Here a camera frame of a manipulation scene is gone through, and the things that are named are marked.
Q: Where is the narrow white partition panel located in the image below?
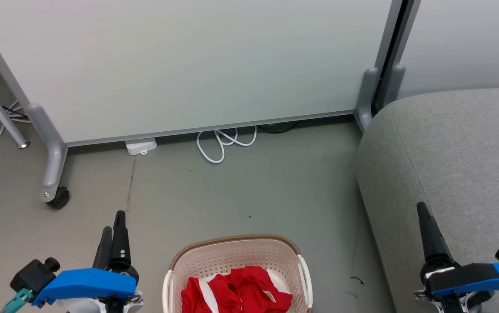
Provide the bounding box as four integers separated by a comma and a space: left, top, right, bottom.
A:
395, 0, 499, 100

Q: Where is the red and white garment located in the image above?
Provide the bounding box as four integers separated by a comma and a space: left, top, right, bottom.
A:
181, 265, 294, 313

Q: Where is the black cable under partition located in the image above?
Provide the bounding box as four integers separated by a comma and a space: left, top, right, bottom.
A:
257, 121, 301, 134

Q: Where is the teal camera cable plug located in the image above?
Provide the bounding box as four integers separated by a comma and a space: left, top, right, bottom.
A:
0, 287, 35, 313

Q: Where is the grey fabric sofa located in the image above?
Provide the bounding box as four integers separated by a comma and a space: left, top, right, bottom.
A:
353, 86, 499, 313

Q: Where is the cream perforated laundry basket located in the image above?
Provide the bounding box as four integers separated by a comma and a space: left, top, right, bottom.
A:
162, 234, 314, 313

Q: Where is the coiled white cable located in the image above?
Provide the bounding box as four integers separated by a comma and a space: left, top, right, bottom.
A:
196, 126, 258, 164

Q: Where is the large white partition panel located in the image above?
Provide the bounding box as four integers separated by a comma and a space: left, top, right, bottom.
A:
0, 0, 403, 147

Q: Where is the black caster wheel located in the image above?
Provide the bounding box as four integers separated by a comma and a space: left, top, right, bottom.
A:
46, 186, 70, 210

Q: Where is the grey partition foot with caster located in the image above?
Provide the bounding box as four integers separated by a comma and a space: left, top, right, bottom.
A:
27, 103, 69, 203

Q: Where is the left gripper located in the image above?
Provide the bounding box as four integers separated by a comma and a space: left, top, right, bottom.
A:
58, 210, 144, 313

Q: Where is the white power adapter box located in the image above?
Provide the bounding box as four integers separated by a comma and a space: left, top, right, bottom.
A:
125, 137, 158, 156

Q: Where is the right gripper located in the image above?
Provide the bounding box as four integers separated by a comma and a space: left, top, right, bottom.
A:
414, 201, 494, 313

